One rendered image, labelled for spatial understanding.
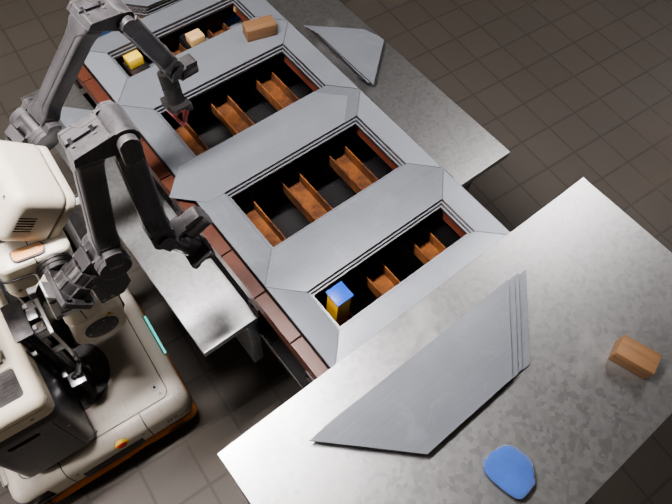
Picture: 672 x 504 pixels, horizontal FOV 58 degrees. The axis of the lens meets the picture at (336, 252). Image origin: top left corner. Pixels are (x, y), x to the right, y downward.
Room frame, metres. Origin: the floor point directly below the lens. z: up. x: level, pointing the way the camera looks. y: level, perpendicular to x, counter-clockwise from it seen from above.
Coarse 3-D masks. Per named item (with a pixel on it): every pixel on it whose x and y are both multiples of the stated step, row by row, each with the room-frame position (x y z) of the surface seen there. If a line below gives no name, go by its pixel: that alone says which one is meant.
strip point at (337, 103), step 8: (320, 96) 1.55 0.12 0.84; (328, 96) 1.55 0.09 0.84; (336, 96) 1.56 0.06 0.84; (344, 96) 1.56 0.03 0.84; (328, 104) 1.51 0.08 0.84; (336, 104) 1.52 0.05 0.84; (344, 104) 1.52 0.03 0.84; (336, 112) 1.48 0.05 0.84; (344, 112) 1.49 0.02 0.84; (344, 120) 1.45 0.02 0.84
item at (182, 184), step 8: (176, 176) 1.13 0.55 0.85; (184, 176) 1.14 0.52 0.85; (176, 184) 1.10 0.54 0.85; (184, 184) 1.10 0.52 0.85; (192, 184) 1.11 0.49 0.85; (184, 192) 1.07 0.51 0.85; (192, 192) 1.08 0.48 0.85; (200, 192) 1.08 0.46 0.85; (192, 200) 1.05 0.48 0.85; (200, 200) 1.05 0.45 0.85
